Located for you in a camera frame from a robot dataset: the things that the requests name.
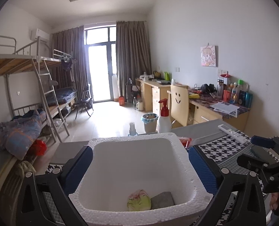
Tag metal bunk bed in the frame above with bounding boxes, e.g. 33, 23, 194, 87
0, 34, 78, 208

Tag white trash bin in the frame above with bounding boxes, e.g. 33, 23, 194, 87
141, 113, 158, 133

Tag white air conditioner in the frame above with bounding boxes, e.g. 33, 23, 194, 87
31, 29, 50, 42

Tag blue spray bottle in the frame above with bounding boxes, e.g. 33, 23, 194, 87
128, 122, 138, 136

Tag blue patterned quilt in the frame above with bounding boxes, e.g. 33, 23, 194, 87
0, 109, 46, 160

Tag white papers on desk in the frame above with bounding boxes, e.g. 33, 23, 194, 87
210, 102, 240, 118

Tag red plastic bag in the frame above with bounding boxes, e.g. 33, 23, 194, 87
28, 139, 47, 156

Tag white styrofoam box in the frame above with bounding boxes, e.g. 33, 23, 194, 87
69, 133, 213, 225

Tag grey curtain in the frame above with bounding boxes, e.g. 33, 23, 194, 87
116, 21, 152, 97
51, 26, 88, 99

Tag person's right hand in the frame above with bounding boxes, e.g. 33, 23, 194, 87
269, 192, 279, 211

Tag houndstooth table mat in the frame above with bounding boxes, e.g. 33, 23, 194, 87
41, 135, 279, 226

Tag wooden desk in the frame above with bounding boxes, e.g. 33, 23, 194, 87
135, 77, 251, 132

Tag wooden smiley face chair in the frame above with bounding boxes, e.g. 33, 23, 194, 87
170, 85, 190, 127

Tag left grey curtain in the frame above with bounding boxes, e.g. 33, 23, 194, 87
51, 26, 88, 99

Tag anime wall picture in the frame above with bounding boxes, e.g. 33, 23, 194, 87
200, 45, 217, 67

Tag right grey curtain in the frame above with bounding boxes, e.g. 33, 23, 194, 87
116, 21, 152, 97

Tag grey sponge cloth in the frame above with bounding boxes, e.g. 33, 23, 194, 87
151, 191, 175, 210

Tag black folding chair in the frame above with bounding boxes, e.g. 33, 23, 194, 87
75, 83, 94, 119

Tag green plastic tissue pack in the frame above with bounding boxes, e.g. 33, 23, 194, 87
127, 189, 151, 212

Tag white remote control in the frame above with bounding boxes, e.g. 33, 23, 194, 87
218, 124, 247, 144

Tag red snack packet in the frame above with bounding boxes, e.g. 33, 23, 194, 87
178, 137, 192, 150

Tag black headphones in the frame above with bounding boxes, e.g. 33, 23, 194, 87
200, 84, 217, 94

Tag teal bottle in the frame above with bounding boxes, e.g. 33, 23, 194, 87
245, 92, 252, 109

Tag orange bucket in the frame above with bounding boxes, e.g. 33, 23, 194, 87
119, 96, 125, 106

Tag white pump bottle red cap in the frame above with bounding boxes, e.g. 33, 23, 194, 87
158, 98, 171, 133

